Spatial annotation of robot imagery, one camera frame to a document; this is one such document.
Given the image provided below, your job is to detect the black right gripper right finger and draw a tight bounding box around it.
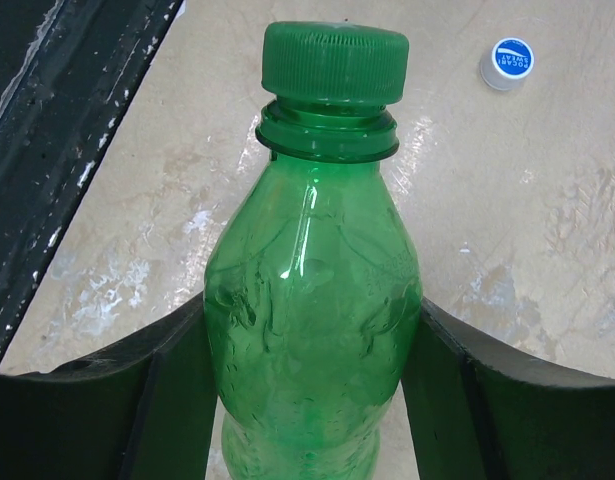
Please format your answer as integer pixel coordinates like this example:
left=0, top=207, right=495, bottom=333
left=401, top=300, right=615, bottom=479

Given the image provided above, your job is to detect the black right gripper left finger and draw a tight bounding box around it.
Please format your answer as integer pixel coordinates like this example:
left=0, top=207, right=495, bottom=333
left=0, top=295, right=217, bottom=479

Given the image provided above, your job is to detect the green plastic bottle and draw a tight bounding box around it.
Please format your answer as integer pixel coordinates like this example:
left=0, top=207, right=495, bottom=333
left=203, top=98, right=422, bottom=479

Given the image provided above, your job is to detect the Pocari Sweat white cap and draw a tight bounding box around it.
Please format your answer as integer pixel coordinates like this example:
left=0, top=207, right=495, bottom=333
left=479, top=37, right=535, bottom=92

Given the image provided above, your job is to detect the green bottle cap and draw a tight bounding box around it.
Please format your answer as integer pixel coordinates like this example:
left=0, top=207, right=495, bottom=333
left=261, top=21, right=409, bottom=106

